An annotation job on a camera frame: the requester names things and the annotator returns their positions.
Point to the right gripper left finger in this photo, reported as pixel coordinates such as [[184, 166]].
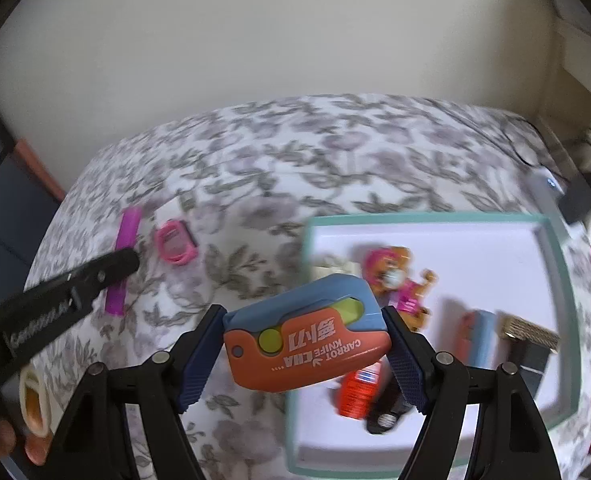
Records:
[[93, 441]]

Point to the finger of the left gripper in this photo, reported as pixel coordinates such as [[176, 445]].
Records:
[[103, 272]]

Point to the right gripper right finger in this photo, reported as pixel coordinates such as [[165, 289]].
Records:
[[511, 440]]

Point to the black power adapter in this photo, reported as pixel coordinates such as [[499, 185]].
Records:
[[531, 359]]

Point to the pink smart watch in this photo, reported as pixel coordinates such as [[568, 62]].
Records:
[[175, 243]]

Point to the blue orange small box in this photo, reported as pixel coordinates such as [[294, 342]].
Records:
[[475, 336]]

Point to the gold black patterned harmonica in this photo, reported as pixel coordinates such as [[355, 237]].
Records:
[[515, 328]]

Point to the black toy car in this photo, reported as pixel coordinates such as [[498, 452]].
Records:
[[388, 409]]

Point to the orange glue bottle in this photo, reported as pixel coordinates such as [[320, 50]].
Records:
[[358, 391]]

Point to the blue orange carrot knife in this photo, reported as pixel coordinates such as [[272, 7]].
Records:
[[315, 332]]

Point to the cream plastic hair claw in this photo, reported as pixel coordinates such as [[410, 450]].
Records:
[[327, 265]]

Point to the person's left hand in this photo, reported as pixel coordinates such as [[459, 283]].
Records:
[[36, 448]]

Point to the purple plastic stick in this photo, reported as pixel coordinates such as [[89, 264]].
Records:
[[125, 262]]

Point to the dark blue cabinet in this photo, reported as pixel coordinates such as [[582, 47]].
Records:
[[26, 210]]

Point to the white charger cube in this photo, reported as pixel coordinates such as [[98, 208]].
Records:
[[170, 211]]

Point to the teal white tray box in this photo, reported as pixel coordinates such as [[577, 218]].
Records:
[[501, 263]]

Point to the floral grey white blanket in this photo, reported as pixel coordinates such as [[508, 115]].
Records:
[[248, 178]]

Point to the black plugged adapter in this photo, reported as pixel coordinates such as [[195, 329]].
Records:
[[575, 203]]

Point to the white power strip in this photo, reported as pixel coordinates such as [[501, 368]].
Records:
[[545, 189]]

